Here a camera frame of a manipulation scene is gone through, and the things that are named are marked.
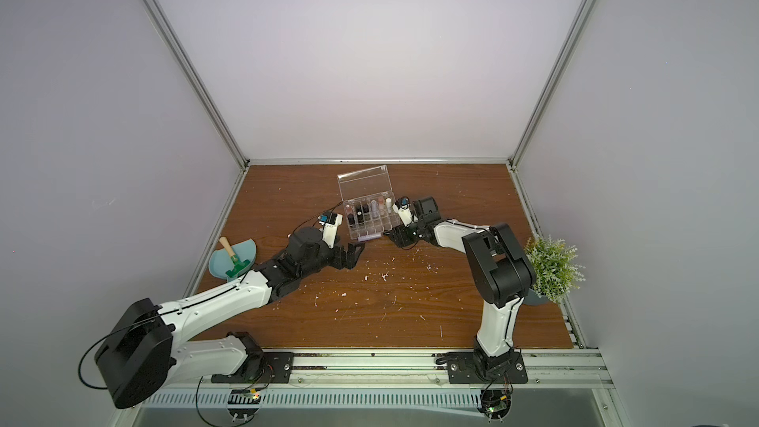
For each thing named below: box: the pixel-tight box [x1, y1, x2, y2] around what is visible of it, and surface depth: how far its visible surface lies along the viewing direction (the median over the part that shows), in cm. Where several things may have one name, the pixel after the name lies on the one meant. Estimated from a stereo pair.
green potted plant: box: [523, 235, 587, 306], surface depth 74 cm
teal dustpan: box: [208, 238, 257, 283], surface depth 95 cm
